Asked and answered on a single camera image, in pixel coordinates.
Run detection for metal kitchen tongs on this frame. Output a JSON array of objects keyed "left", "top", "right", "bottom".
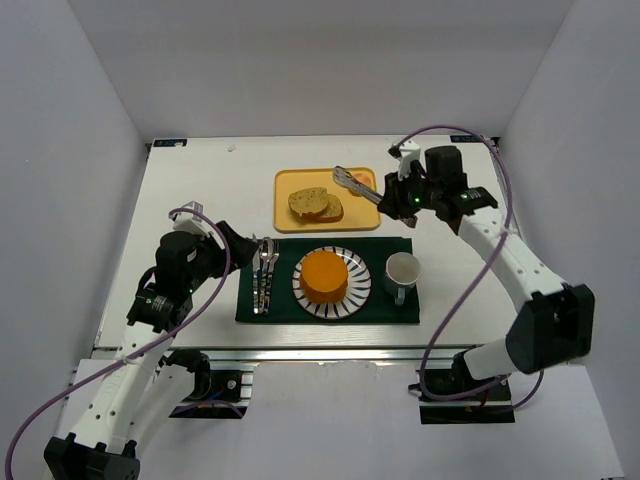
[{"left": 332, "top": 166, "right": 383, "bottom": 205}]

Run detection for round orange bread loaf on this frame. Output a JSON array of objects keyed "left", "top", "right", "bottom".
[{"left": 300, "top": 250, "right": 348, "bottom": 304}]

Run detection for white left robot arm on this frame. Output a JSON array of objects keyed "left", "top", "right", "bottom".
[{"left": 44, "top": 202, "right": 258, "bottom": 479}]

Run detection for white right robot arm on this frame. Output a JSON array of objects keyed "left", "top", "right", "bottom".
[{"left": 377, "top": 141, "right": 595, "bottom": 401}]

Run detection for small round bread roll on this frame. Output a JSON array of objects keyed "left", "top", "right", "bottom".
[{"left": 350, "top": 173, "right": 372, "bottom": 196}]

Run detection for seeded bread slice bottom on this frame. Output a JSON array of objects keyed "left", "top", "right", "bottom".
[{"left": 315, "top": 194, "right": 344, "bottom": 223}]

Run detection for seeded bread slice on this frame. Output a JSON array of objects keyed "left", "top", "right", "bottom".
[
  {"left": 287, "top": 187, "right": 329, "bottom": 217},
  {"left": 315, "top": 194, "right": 344, "bottom": 223}
]

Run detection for seeded bread slice top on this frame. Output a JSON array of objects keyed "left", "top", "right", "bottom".
[{"left": 287, "top": 187, "right": 329, "bottom": 217}]

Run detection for grey ceramic mug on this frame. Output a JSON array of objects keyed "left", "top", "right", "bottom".
[{"left": 384, "top": 252, "right": 421, "bottom": 306}]

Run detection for blue label sticker right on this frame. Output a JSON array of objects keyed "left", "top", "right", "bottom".
[{"left": 450, "top": 134, "right": 484, "bottom": 143}]

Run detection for blue label sticker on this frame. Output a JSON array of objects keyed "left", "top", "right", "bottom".
[
  {"left": 450, "top": 134, "right": 484, "bottom": 143},
  {"left": 153, "top": 139, "right": 188, "bottom": 148}
]

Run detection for yellow serving tray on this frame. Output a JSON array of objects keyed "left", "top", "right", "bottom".
[{"left": 273, "top": 167, "right": 381, "bottom": 233}]

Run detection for blue striped white plate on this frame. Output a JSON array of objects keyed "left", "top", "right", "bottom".
[{"left": 292, "top": 246, "right": 372, "bottom": 322}]

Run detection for blue label sticker left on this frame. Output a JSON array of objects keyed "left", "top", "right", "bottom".
[{"left": 153, "top": 139, "right": 188, "bottom": 148}]

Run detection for patterned handle knife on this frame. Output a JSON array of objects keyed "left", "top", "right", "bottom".
[{"left": 252, "top": 236, "right": 261, "bottom": 315}]

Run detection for patterned handle fork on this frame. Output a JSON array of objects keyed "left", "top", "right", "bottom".
[{"left": 258, "top": 237, "right": 273, "bottom": 314}]

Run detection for patterned handle spoon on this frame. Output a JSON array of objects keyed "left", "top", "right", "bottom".
[{"left": 262, "top": 237, "right": 280, "bottom": 315}]

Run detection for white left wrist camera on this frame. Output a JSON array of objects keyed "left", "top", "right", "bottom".
[{"left": 169, "top": 201, "right": 212, "bottom": 237}]

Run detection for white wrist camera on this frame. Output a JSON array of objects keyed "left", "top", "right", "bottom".
[
  {"left": 169, "top": 201, "right": 212, "bottom": 237},
  {"left": 388, "top": 140, "right": 421, "bottom": 181}
]

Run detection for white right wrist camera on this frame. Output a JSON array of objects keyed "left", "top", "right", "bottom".
[{"left": 388, "top": 140, "right": 421, "bottom": 181}]

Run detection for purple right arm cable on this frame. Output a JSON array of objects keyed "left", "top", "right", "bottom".
[{"left": 397, "top": 124, "right": 546, "bottom": 414}]

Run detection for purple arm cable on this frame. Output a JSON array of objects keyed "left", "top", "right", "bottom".
[
  {"left": 2, "top": 208, "right": 234, "bottom": 476},
  {"left": 397, "top": 124, "right": 546, "bottom": 414}
]

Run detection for aluminium table front rail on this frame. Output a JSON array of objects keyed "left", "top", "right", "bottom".
[{"left": 92, "top": 344, "right": 536, "bottom": 369}]

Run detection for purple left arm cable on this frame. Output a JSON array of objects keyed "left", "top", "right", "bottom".
[{"left": 2, "top": 208, "right": 234, "bottom": 476}]

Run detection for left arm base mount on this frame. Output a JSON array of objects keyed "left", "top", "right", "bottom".
[{"left": 156, "top": 349, "right": 253, "bottom": 419}]

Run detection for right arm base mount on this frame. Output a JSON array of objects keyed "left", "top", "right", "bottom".
[{"left": 407, "top": 367, "right": 516, "bottom": 425}]

